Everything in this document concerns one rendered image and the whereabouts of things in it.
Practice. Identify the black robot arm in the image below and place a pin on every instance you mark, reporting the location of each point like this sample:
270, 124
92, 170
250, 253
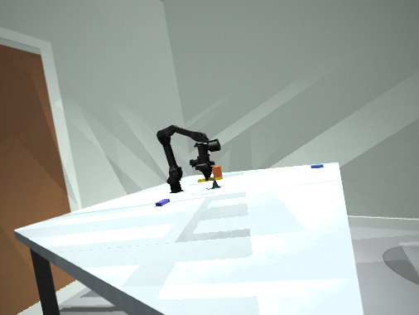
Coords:
175, 172

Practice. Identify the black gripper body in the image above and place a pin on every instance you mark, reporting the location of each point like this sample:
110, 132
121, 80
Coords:
204, 162

